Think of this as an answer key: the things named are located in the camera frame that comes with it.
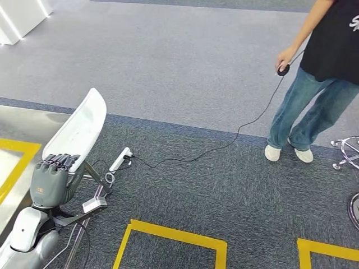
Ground person's hand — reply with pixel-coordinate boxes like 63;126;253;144
275;46;297;74

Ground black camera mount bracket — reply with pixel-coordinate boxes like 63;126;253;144
51;205;97;228

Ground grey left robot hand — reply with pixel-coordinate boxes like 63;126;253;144
29;153;86;210

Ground metal support bar frame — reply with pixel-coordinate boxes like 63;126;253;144
63;159;113;269

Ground person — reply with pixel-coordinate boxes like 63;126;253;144
264;0;359;164

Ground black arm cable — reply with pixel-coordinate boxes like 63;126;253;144
74;222;91;269

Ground steel workbench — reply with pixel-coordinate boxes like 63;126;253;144
0;105;72;246

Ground white power strip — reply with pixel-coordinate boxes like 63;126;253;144
108;147;133;173

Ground chrome barrier stanchion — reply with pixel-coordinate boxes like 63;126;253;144
347;192;359;231

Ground black controller cable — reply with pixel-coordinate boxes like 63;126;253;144
130;74;284;170

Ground black round controller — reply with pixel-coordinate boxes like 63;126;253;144
277;63;291;77

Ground white lit display plinth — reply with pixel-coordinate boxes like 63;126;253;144
0;0;53;46

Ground white curved plastic part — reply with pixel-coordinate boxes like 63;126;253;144
42;87;107;173

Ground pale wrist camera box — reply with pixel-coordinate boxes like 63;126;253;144
82;197;108;214

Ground black stool with chrome base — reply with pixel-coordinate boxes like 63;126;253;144
330;135;359;171

